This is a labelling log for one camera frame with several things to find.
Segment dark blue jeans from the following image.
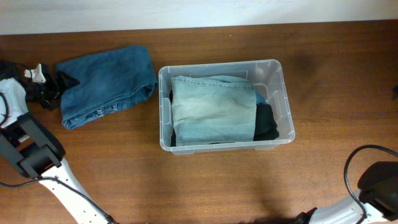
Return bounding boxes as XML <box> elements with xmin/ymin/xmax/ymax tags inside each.
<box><xmin>56</xmin><ymin>45</ymin><xmax>158</xmax><ymax>129</ymax></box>

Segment large black garment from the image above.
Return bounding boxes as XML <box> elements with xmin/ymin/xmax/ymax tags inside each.
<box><xmin>169</xmin><ymin>91</ymin><xmax>176</xmax><ymax>147</ymax></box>

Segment light blue jeans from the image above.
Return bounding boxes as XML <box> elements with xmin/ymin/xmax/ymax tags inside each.
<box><xmin>171</xmin><ymin>75</ymin><xmax>257</xmax><ymax>146</ymax></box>

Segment small black garment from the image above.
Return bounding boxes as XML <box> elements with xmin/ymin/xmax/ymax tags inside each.
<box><xmin>253</xmin><ymin>104</ymin><xmax>279</xmax><ymax>141</ymax></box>

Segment blue shirt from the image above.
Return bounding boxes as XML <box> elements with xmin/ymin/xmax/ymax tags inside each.
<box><xmin>256</xmin><ymin>91</ymin><xmax>267</xmax><ymax>105</ymax></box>

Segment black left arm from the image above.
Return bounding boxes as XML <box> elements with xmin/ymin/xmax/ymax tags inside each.
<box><xmin>1</xmin><ymin>60</ymin><xmax>115</xmax><ymax>223</ymax></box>

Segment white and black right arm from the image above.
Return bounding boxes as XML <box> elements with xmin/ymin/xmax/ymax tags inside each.
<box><xmin>293</xmin><ymin>161</ymin><xmax>397</xmax><ymax>224</ymax></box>

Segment clear plastic storage bin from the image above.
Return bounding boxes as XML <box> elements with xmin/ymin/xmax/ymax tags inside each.
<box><xmin>159</xmin><ymin>59</ymin><xmax>295</xmax><ymax>155</ymax></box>

